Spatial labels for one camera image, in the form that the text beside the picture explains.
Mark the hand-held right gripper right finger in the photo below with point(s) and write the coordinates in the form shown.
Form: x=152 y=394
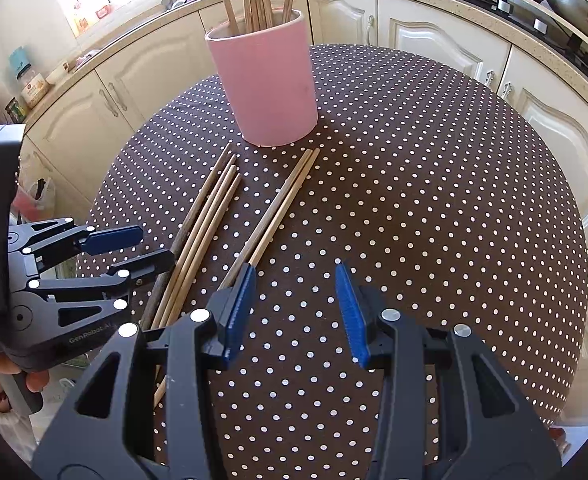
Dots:
x=351 y=310

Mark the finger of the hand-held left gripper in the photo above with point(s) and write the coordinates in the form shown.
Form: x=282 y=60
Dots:
x=113 y=239
x=143 y=265

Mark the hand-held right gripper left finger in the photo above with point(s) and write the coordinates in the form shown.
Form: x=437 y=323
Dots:
x=236 y=305

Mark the bunch of wooden chopsticks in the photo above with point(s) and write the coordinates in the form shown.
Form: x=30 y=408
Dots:
x=208 y=212

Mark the person's left hand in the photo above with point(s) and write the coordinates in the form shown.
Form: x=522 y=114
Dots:
x=36 y=380

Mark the brown polka dot tablecloth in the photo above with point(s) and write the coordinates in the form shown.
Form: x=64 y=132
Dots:
x=424 y=210

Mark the small dark jar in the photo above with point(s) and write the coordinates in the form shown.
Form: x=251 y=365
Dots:
x=16 y=110

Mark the labelled glass jar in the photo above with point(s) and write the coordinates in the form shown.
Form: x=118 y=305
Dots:
x=33 y=90

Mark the light blue container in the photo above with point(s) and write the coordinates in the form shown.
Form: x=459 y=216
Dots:
x=18 y=60

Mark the orange bottle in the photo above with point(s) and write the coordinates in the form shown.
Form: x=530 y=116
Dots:
x=81 y=22

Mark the small pink windowsill cup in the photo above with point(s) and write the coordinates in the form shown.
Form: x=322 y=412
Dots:
x=103 y=11

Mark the black glass cooktop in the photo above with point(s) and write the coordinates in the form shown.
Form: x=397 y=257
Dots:
x=521 y=12

